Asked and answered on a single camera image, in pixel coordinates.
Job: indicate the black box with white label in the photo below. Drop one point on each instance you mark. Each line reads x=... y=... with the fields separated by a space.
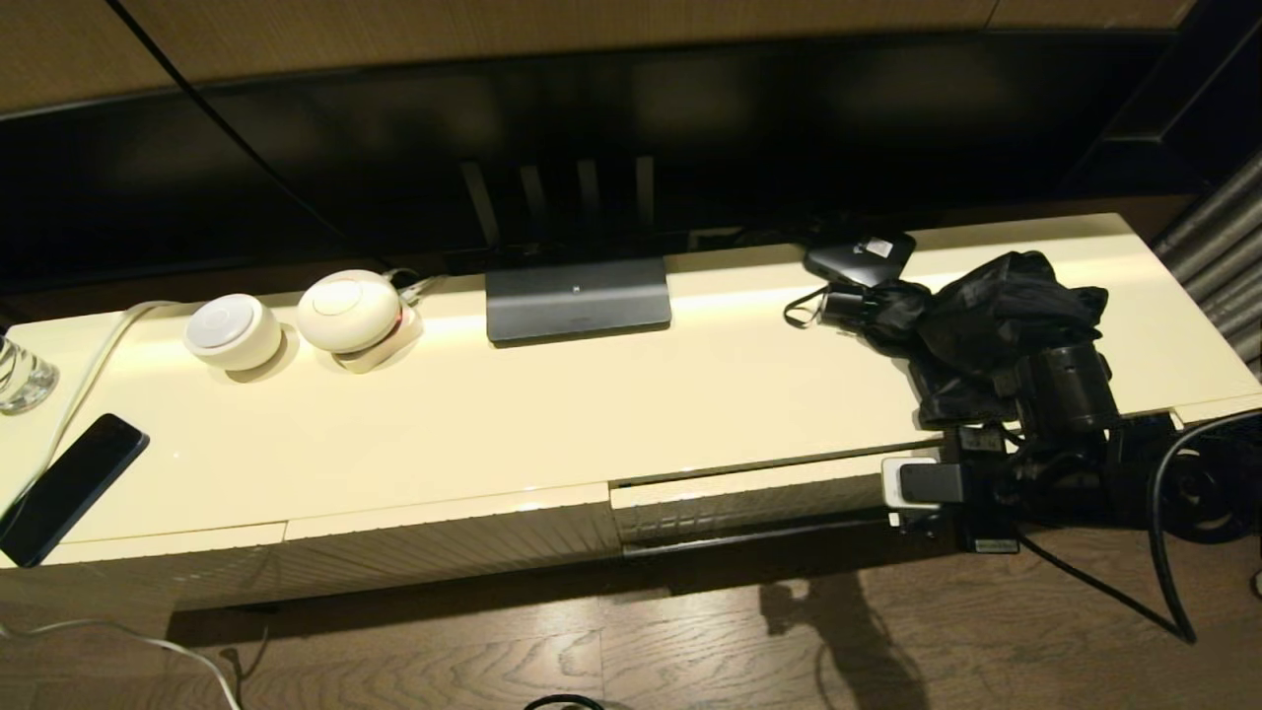
x=858 y=256

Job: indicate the white round speaker grey top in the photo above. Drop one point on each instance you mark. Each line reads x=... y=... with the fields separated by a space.
x=233 y=330

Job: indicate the grey pleated curtain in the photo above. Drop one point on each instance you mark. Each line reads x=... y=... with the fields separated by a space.
x=1223 y=247

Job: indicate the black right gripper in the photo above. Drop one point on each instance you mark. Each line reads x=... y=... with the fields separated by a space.
x=991 y=493

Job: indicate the black flat screen television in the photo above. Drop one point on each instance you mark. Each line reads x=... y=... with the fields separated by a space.
x=690 y=128

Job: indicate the black umbrella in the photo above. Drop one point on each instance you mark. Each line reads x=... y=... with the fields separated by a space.
x=986 y=316

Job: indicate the beige ribbed cabinet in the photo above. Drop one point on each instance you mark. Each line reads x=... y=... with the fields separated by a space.
x=493 y=414

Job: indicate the clear glass cup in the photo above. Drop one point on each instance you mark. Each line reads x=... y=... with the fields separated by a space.
x=25 y=380

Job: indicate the dark smartphone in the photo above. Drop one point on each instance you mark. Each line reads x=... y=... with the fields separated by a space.
x=74 y=483

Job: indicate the white round device on base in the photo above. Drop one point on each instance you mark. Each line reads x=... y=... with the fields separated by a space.
x=347 y=311

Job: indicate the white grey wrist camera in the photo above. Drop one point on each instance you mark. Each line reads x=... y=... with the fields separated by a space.
x=922 y=483

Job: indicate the wide cream ribbed drawer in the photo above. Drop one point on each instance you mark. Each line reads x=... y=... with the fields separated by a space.
x=749 y=498

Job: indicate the grey rectangular television base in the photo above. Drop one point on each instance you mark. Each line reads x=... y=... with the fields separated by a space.
x=577 y=301

